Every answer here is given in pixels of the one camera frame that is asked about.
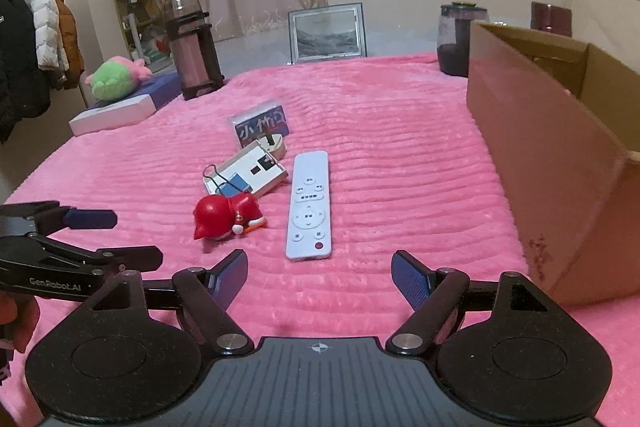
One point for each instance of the person's left hand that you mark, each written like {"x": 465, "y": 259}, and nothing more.
{"x": 20, "y": 319}

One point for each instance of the brown cardboard box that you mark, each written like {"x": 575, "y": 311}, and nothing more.
{"x": 540, "y": 147}

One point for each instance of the black jacket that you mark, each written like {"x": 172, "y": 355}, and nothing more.
{"x": 17, "y": 67}

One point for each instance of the pink steel thermos flask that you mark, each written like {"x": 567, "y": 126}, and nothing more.
{"x": 192, "y": 57}

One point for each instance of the blue binder clip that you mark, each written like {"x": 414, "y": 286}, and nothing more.
{"x": 235, "y": 183}

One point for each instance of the blue and white flat box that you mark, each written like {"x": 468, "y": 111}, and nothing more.
{"x": 125, "y": 112}

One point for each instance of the dark glass jar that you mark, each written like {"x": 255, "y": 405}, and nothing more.
{"x": 452, "y": 42}

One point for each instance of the maroon tumbler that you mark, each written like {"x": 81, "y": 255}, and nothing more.
{"x": 550, "y": 19}

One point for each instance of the white remote control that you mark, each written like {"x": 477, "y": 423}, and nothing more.
{"x": 310, "y": 187}

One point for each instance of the white down jacket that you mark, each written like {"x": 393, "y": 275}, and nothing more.
{"x": 47, "y": 27}

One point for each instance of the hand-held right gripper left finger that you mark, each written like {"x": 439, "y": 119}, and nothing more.
{"x": 232, "y": 277}

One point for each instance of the brown jacket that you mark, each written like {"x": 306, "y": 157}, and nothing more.
{"x": 70, "y": 42}

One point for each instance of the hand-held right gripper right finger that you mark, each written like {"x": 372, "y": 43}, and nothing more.
{"x": 410, "y": 279}

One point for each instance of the white shallow tray box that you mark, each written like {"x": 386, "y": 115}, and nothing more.
{"x": 241, "y": 164}

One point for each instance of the silver picture frame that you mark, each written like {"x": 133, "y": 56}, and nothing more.
{"x": 327, "y": 34}

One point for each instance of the clear card pack blue label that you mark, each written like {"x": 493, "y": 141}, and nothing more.
{"x": 262, "y": 127}

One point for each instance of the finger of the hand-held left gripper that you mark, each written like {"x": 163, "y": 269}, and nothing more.
{"x": 90, "y": 219}
{"x": 140, "y": 258}

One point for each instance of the green and pink plush toy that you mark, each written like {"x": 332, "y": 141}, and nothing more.
{"x": 115, "y": 79}

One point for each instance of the pink ribbed blanket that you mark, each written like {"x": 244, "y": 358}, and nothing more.
{"x": 375, "y": 132}

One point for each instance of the red cat figurine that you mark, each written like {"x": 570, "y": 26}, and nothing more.
{"x": 215, "y": 212}

